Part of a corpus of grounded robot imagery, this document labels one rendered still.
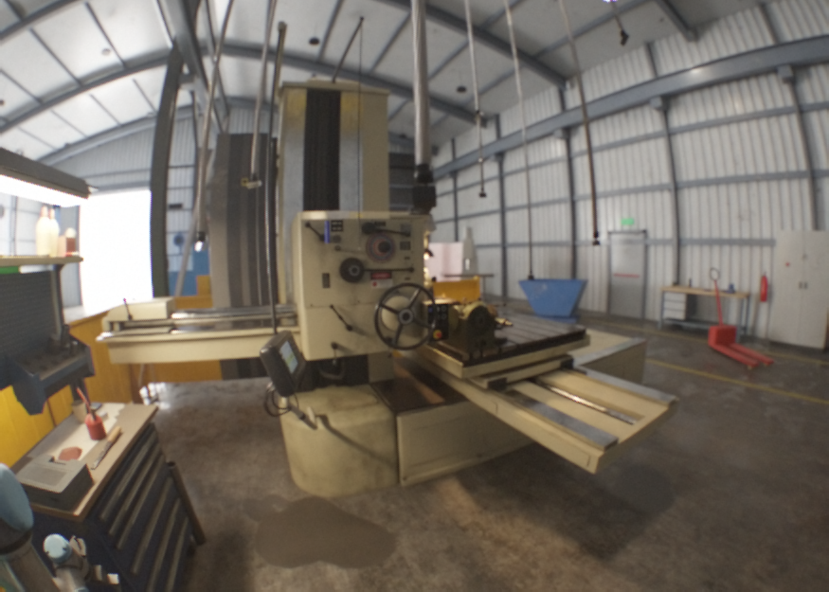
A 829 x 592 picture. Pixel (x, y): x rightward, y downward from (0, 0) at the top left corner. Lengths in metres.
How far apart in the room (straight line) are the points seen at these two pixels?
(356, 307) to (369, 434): 0.86
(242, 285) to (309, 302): 0.79
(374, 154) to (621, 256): 7.62
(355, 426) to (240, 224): 1.62
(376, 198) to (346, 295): 1.02
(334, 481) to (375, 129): 2.66
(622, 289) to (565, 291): 2.01
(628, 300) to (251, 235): 8.52
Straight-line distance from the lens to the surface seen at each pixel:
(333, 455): 2.35
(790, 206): 8.12
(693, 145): 8.86
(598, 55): 10.59
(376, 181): 2.76
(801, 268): 7.47
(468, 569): 2.07
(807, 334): 7.59
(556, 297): 8.10
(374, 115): 2.94
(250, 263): 2.58
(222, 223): 2.62
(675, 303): 7.85
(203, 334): 2.25
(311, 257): 1.93
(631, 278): 9.26
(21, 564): 0.77
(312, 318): 1.96
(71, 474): 1.36
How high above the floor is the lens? 1.64
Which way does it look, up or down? 5 degrees down
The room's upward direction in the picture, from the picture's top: 1 degrees counter-clockwise
